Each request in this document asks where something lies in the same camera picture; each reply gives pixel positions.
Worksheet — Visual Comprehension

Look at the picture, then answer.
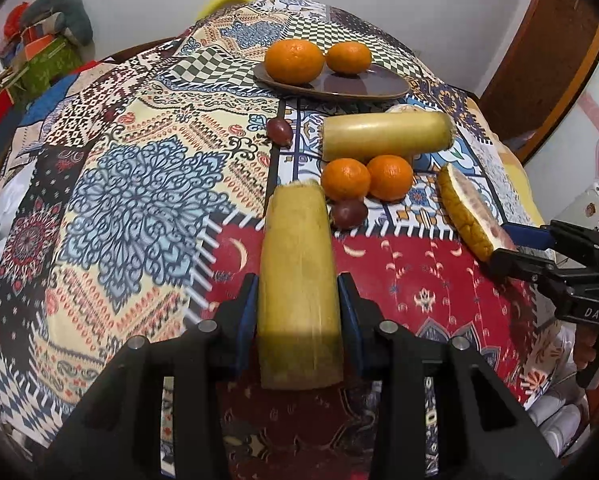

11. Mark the brown oval plate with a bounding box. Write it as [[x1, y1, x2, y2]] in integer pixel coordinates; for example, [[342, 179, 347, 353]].
[[252, 60, 411, 102]]

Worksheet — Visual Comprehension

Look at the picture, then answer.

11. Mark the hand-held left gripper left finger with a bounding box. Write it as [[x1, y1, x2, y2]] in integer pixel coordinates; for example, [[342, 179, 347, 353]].
[[44, 272, 260, 480]]

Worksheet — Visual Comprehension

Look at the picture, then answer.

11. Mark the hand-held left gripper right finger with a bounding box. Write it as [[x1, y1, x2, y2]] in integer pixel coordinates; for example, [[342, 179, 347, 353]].
[[337, 272, 563, 480]]

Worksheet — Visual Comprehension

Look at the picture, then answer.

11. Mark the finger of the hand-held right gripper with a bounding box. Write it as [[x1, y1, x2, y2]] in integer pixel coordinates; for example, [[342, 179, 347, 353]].
[[487, 247, 563, 287], [502, 219, 599, 261]]

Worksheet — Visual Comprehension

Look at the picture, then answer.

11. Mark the dark red plum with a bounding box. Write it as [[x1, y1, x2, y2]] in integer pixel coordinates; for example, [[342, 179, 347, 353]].
[[332, 200, 368, 231], [266, 117, 294, 143]]

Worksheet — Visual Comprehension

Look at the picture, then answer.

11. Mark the green patterned box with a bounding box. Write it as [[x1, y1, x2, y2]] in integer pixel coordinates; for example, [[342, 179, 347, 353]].
[[14, 35, 83, 103]]

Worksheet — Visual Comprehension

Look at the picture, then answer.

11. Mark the white device with stickers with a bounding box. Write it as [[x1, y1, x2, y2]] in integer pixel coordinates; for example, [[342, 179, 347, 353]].
[[554, 182, 599, 235]]

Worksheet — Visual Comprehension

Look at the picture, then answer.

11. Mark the large orange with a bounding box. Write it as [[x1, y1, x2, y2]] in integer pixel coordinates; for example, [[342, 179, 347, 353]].
[[264, 38, 325, 86]]

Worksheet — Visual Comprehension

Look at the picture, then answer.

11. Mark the small orange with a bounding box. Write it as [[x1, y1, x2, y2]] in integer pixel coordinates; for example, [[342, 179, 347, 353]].
[[325, 41, 372, 76]]

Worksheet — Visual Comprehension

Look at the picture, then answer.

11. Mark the orange box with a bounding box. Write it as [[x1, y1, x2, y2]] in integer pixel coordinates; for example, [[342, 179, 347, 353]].
[[24, 35, 66, 62]]

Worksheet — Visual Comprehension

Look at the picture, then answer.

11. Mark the patterned patchwork blanket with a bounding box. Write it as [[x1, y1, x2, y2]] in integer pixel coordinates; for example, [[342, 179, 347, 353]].
[[0, 0, 553, 480]]

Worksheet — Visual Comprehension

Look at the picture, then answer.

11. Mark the long yellow sugarcane piece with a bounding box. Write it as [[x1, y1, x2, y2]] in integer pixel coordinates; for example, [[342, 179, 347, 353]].
[[257, 180, 344, 391]]

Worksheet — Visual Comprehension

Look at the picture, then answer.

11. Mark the red plastic bag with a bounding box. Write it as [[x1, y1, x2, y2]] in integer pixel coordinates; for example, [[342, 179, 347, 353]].
[[4, 4, 31, 37]]

